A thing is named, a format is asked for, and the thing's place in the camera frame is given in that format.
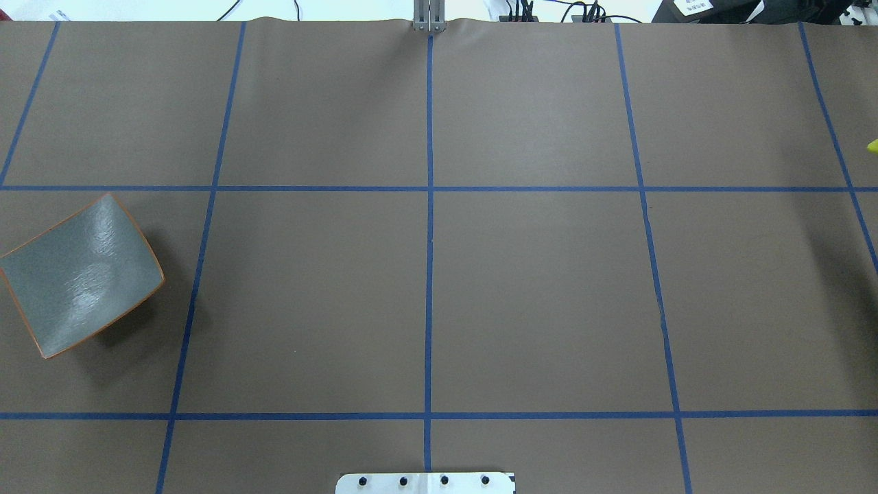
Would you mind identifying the aluminium frame post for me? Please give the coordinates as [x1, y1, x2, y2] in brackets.
[412, 0, 447, 35]

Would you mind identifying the grey square plate orange rim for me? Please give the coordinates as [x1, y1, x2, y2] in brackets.
[2, 193, 165, 360]

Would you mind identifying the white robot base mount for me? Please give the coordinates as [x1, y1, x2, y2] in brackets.
[335, 471, 517, 493]

